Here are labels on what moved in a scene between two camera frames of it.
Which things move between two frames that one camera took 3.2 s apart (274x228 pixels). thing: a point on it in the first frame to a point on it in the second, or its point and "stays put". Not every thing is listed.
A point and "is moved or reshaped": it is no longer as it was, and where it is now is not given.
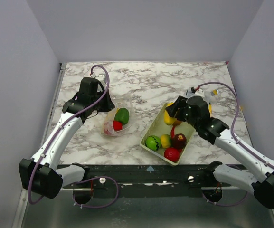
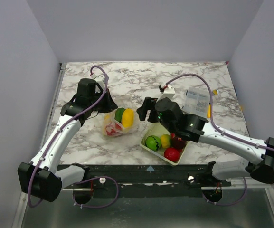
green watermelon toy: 153,143 stays put
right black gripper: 174,109 to 148,110
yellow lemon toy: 169,119 is moved or reshaped
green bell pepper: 122,115 stays put
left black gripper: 109,104 stays put
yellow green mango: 165,140 stays put
